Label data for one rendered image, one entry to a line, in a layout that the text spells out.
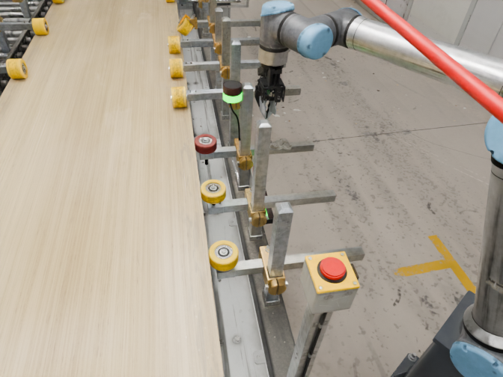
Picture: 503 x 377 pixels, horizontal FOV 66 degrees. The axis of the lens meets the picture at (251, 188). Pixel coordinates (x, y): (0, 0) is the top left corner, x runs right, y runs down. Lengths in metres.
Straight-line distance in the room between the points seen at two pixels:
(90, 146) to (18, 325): 0.66
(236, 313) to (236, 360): 0.14
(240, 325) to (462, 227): 1.80
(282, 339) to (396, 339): 1.01
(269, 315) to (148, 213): 0.46
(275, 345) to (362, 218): 1.48
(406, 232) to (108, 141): 1.78
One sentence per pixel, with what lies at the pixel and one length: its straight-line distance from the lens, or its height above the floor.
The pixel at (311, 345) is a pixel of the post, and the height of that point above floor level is 0.99.
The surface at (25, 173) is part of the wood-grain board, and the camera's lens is 1.41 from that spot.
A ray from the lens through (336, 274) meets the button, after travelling 0.62.
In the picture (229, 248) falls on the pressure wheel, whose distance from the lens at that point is 1.04.
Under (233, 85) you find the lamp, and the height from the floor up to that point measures 1.14.
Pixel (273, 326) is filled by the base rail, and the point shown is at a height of 0.70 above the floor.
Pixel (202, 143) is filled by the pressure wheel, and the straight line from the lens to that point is 1.38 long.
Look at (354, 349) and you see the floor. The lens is 1.98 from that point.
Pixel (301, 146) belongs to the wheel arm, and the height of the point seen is 0.86.
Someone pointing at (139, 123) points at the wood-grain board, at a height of 0.90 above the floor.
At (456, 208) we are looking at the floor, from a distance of 2.82.
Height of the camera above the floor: 1.73
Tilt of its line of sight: 43 degrees down
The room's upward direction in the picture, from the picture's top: 4 degrees clockwise
